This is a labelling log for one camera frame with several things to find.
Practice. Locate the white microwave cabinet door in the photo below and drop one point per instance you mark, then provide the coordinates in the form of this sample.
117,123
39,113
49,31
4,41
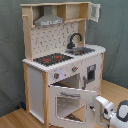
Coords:
93,12

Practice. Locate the black toy faucet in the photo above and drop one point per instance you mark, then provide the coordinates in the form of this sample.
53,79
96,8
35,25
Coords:
73,40

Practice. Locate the red stove knob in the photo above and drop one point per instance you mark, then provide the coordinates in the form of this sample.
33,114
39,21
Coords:
56,75
74,69

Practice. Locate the black toy stovetop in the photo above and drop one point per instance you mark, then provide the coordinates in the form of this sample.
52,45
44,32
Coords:
52,59

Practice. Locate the right red stove knob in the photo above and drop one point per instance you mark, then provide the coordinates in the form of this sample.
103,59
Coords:
74,69

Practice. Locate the white dishwasher door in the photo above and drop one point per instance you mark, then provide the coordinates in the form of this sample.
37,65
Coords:
91,73

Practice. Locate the wooden toy kitchen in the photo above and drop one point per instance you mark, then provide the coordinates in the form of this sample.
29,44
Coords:
46,40

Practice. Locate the grey toy sink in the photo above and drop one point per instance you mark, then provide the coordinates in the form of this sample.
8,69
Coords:
79,51

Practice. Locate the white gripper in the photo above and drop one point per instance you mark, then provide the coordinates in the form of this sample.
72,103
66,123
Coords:
103,109

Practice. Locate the grey range hood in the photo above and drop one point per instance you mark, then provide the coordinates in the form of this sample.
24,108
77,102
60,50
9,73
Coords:
48,18

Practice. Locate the white oven door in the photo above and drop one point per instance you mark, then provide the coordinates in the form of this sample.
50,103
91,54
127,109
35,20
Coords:
64,101

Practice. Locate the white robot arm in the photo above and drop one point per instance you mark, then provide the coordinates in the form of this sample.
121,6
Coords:
120,118

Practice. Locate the left red stove knob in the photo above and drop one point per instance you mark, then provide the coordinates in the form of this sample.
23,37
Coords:
56,75

